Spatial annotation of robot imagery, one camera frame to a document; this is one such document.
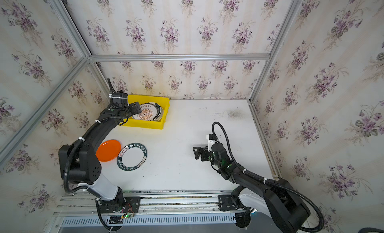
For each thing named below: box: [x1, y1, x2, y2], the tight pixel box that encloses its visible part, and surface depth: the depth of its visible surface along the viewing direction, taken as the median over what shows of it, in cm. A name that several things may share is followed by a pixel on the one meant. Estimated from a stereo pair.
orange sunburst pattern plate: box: [132, 103, 158, 122], surface depth 107 cm
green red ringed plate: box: [156, 103, 164, 122], surface depth 108 cm
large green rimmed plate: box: [116, 143, 148, 171], surface depth 90 cm
